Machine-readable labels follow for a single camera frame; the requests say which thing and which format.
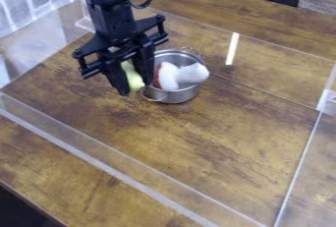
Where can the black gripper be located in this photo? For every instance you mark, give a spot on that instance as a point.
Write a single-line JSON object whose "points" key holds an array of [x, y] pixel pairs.
{"points": [[122, 38]]}

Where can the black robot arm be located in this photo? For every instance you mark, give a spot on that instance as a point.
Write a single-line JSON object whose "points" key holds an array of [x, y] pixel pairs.
{"points": [[122, 39]]}

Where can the white mushroom toy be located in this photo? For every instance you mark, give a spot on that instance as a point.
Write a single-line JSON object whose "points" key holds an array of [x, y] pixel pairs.
{"points": [[170, 75]]}

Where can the small metal pot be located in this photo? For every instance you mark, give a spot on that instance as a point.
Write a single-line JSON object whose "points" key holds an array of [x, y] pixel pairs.
{"points": [[182, 57]]}

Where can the clear acrylic barrier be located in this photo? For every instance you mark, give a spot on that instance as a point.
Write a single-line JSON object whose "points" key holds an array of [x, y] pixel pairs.
{"points": [[310, 200]]}

